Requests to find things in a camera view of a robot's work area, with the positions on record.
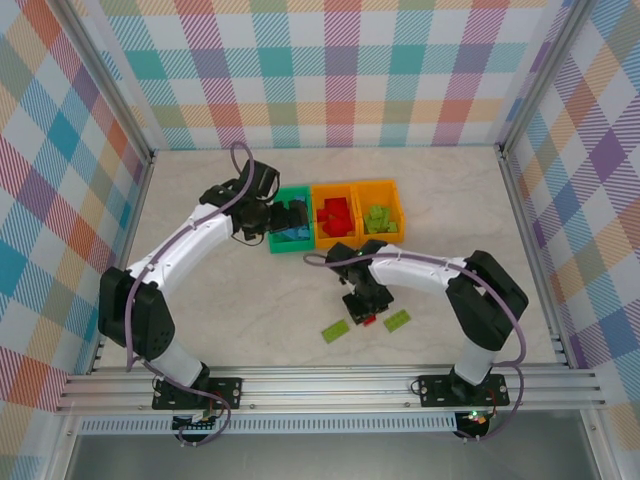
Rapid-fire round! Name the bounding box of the aluminium side rail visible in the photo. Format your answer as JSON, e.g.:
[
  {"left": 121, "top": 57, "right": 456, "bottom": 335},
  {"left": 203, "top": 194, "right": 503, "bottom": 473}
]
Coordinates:
[
  {"left": 87, "top": 149, "right": 157, "bottom": 376},
  {"left": 498, "top": 147, "right": 576, "bottom": 371}
]

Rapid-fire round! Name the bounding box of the grey slotted cable duct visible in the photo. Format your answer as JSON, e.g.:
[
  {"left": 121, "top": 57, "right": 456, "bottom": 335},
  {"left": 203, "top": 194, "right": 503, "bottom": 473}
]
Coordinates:
[{"left": 78, "top": 417, "right": 459, "bottom": 436}]

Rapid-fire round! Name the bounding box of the orange plastic bin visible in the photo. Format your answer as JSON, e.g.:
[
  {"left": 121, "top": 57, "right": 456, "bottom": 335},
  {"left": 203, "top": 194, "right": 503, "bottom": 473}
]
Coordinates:
[
  {"left": 355, "top": 179, "right": 406, "bottom": 245},
  {"left": 310, "top": 183, "right": 361, "bottom": 250}
]

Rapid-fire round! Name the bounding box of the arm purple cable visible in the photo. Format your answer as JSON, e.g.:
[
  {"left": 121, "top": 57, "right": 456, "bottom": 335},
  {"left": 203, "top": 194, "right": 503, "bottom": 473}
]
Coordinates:
[
  {"left": 302, "top": 249, "right": 530, "bottom": 444},
  {"left": 124, "top": 141, "right": 254, "bottom": 449}
]

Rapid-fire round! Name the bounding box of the aluminium mounting rail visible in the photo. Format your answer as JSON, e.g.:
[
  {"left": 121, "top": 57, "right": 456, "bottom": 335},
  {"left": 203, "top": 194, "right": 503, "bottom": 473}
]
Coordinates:
[{"left": 54, "top": 366, "right": 609, "bottom": 415}]

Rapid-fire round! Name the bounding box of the small controller board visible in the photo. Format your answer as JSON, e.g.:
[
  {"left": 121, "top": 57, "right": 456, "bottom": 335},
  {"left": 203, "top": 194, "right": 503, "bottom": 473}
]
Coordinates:
[
  {"left": 457, "top": 409, "right": 494, "bottom": 431},
  {"left": 172, "top": 412, "right": 224, "bottom": 434}
]

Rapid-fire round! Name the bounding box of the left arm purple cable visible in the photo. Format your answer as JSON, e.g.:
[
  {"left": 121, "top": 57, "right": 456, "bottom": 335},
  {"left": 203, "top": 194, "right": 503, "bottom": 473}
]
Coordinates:
[{"left": 124, "top": 141, "right": 254, "bottom": 449}]

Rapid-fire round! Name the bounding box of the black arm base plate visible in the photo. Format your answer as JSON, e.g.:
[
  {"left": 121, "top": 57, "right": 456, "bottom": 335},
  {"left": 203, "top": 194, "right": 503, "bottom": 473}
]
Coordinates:
[
  {"left": 151, "top": 376, "right": 245, "bottom": 412},
  {"left": 417, "top": 373, "right": 512, "bottom": 409}
]

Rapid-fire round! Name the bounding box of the green plastic bin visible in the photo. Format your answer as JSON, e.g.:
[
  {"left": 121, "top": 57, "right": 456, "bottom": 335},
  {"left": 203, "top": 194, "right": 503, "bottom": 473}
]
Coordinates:
[{"left": 268, "top": 186, "right": 316, "bottom": 255}]

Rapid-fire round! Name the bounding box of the aluminium frame post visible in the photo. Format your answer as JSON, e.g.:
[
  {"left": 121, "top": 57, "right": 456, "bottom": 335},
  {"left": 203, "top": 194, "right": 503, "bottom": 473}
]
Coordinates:
[
  {"left": 58, "top": 0, "right": 157, "bottom": 166},
  {"left": 498, "top": 0, "right": 596, "bottom": 156}
]

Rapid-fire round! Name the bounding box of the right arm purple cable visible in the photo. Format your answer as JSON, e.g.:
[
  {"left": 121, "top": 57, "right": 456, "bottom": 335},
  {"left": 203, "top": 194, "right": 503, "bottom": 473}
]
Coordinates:
[{"left": 302, "top": 249, "right": 530, "bottom": 444}]

